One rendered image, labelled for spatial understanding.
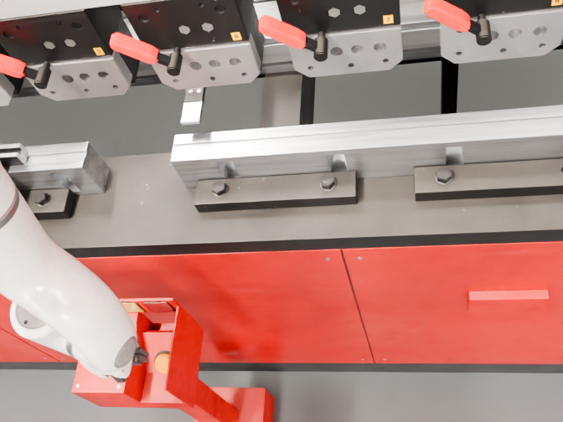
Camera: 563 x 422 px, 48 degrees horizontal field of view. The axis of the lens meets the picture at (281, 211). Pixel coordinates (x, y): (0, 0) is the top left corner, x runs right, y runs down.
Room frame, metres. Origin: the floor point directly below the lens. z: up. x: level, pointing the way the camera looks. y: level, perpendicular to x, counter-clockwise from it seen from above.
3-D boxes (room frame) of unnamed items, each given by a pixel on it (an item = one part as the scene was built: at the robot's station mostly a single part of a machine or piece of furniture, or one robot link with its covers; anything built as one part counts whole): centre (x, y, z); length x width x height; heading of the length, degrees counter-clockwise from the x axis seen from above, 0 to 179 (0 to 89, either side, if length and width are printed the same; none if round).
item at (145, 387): (0.52, 0.37, 0.75); 0.20 x 0.16 x 0.18; 66
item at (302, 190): (0.65, 0.00, 0.89); 0.30 x 0.05 x 0.03; 66
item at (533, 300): (0.38, -0.35, 0.58); 0.15 x 0.02 x 0.07; 66
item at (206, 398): (0.52, 0.37, 0.39); 0.06 x 0.06 x 0.54; 66
